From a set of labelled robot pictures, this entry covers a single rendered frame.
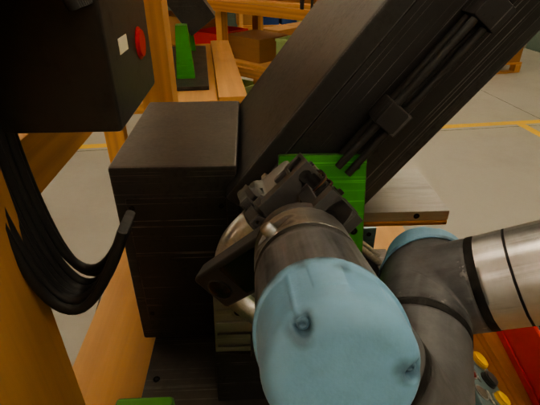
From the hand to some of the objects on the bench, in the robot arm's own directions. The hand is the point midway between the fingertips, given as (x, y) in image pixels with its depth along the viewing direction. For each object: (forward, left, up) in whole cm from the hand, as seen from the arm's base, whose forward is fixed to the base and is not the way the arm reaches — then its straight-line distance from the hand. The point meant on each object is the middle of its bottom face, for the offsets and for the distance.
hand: (270, 202), depth 53 cm
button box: (-29, +11, -36) cm, 48 cm away
